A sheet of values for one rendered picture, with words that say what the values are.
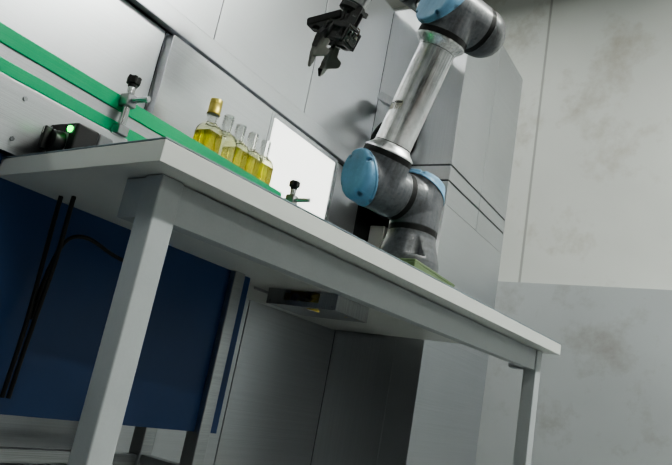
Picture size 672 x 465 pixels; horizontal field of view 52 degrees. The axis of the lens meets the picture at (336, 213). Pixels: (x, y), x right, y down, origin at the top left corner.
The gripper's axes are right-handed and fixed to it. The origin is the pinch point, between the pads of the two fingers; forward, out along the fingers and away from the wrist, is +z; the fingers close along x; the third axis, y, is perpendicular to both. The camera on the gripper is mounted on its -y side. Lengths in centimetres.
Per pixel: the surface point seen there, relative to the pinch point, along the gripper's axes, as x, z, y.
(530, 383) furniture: 68, 51, 74
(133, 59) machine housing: -35.0, 24.0, -24.7
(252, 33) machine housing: 5.3, -6.3, -35.0
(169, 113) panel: -21.5, 31.4, -18.6
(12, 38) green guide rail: -82, 38, 10
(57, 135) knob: -73, 49, 23
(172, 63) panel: -25.0, 19.1, -23.1
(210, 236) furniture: -66, 52, 58
